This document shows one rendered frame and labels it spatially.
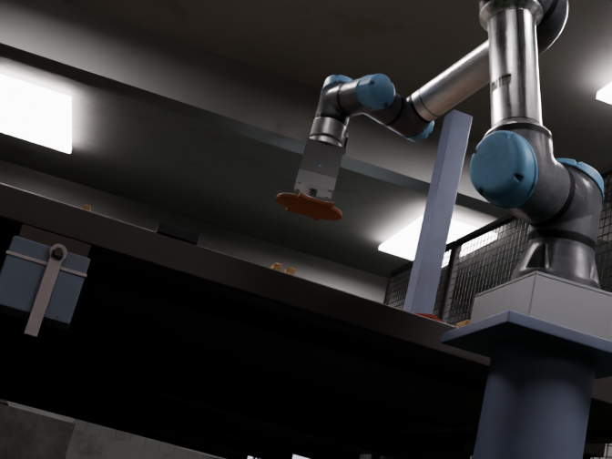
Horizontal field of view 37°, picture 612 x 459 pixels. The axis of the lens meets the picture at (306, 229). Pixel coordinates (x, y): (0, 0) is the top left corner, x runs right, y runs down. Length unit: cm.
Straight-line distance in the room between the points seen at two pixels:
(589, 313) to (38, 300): 90
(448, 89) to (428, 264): 209
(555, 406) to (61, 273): 84
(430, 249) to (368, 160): 178
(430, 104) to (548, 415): 78
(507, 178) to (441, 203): 259
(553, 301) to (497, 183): 21
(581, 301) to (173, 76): 434
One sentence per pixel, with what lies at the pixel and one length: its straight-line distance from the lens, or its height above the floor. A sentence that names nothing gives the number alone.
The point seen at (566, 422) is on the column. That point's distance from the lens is 152.
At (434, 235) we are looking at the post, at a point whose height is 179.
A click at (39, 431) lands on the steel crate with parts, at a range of 796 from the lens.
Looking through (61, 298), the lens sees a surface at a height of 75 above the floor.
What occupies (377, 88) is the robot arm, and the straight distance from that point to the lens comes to 195.
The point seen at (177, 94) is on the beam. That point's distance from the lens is 559.
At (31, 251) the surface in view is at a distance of 162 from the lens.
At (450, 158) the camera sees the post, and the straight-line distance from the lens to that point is 417.
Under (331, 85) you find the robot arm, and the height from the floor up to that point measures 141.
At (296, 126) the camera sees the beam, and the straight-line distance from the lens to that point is 565.
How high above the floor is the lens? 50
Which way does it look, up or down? 17 degrees up
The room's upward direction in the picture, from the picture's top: 14 degrees clockwise
